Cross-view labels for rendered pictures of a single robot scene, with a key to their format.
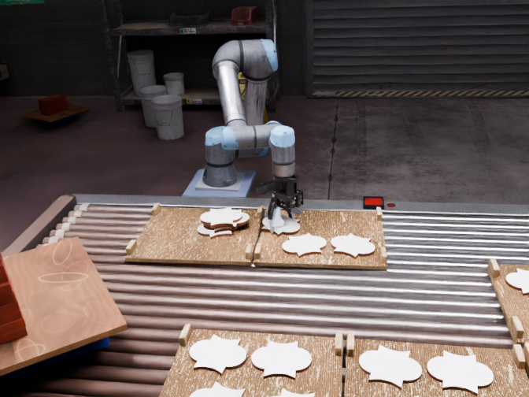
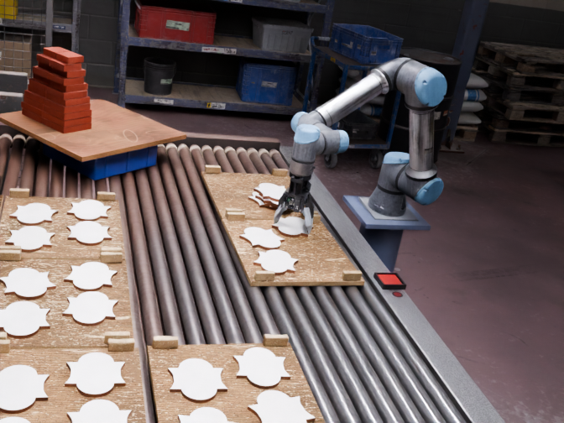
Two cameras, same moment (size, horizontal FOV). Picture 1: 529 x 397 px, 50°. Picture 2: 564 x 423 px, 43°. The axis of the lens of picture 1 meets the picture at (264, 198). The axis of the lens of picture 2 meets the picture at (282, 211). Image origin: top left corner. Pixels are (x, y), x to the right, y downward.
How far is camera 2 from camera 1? 2.07 m
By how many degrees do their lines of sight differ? 56
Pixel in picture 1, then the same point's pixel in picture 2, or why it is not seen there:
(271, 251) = (243, 225)
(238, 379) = (65, 220)
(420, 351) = (117, 293)
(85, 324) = (78, 146)
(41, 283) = (121, 131)
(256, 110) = (412, 143)
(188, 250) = (226, 192)
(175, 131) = not seen: outside the picture
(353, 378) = (74, 262)
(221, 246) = (238, 204)
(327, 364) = (89, 252)
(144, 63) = not seen: outside the picture
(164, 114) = not seen: outside the picture
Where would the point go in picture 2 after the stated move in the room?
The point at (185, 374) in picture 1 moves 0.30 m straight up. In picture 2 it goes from (66, 202) to (69, 112)
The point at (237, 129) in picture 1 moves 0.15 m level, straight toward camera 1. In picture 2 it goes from (305, 117) to (264, 117)
